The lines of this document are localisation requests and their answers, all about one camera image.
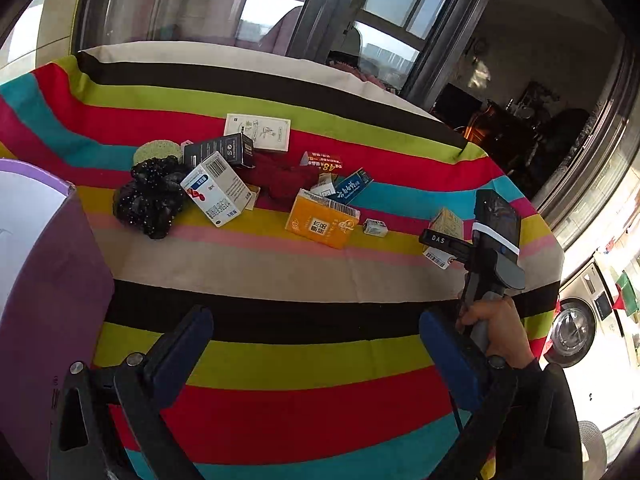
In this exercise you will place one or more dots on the red tissue pack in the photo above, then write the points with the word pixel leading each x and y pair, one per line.
pixel 323 162

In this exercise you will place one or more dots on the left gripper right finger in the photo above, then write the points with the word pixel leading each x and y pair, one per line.
pixel 484 387

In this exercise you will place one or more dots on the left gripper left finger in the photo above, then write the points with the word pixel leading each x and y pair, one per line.
pixel 84 441

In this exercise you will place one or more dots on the white dental box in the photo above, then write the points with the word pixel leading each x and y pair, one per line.
pixel 449 224

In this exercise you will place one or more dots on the striped colourful tablecloth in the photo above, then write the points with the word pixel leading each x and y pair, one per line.
pixel 315 369

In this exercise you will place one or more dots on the small white packet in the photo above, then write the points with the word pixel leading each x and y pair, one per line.
pixel 375 228

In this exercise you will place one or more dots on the orange box with QR code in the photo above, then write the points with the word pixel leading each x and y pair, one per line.
pixel 322 220

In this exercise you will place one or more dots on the beige herbal cream box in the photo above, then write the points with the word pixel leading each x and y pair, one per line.
pixel 267 133

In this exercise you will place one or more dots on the washing machine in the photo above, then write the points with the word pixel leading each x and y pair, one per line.
pixel 597 345

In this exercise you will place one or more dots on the green round sponge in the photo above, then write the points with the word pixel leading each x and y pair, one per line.
pixel 157 149

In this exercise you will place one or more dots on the person's right forearm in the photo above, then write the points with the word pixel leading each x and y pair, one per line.
pixel 540 438

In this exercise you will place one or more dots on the person's right hand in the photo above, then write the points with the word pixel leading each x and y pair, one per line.
pixel 505 332

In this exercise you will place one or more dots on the red fluffy cloth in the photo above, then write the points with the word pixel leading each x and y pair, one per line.
pixel 280 180

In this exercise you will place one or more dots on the purple storage box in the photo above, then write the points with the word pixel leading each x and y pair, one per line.
pixel 55 289

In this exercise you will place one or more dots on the blue card packet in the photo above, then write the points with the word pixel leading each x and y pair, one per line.
pixel 349 188

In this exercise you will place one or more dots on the white blue medicine box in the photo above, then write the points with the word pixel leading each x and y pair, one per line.
pixel 217 190

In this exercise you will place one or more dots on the black small box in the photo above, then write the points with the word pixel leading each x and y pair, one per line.
pixel 237 149

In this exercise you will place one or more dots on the black polka dot scrunchie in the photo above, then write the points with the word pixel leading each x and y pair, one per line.
pixel 153 198

